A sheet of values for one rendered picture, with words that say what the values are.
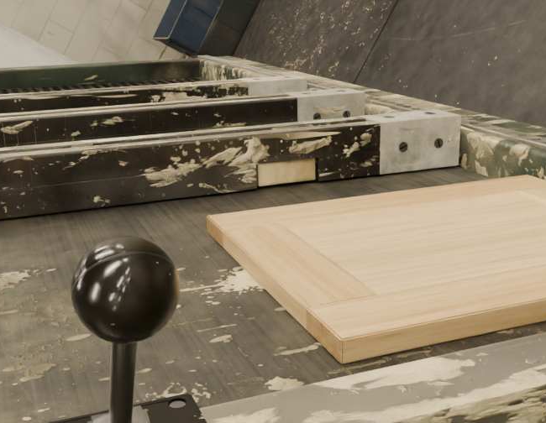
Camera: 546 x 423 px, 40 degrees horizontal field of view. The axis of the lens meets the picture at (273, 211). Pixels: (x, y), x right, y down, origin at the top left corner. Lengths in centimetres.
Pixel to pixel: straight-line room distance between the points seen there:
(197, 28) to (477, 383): 449
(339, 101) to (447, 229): 57
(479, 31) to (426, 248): 219
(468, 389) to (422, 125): 65
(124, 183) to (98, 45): 491
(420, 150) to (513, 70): 158
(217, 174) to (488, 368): 55
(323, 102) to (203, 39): 361
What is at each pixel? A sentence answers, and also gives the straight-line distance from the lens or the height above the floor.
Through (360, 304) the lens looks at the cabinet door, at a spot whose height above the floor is 121.
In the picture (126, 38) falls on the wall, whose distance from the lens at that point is 580.
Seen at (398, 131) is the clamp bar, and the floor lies 100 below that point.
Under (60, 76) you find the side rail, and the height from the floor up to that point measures 124.
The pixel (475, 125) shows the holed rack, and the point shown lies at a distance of 108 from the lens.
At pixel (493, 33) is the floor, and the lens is 277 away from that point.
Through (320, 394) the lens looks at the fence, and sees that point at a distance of 40.
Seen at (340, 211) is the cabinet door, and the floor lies 113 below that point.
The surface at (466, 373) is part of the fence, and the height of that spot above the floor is 123.
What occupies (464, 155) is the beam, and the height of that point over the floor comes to 89.
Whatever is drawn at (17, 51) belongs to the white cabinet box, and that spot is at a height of 120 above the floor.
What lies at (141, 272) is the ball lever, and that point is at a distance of 25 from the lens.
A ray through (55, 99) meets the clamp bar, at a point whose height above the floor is 133.
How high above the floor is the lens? 153
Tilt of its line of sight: 26 degrees down
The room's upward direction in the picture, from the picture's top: 65 degrees counter-clockwise
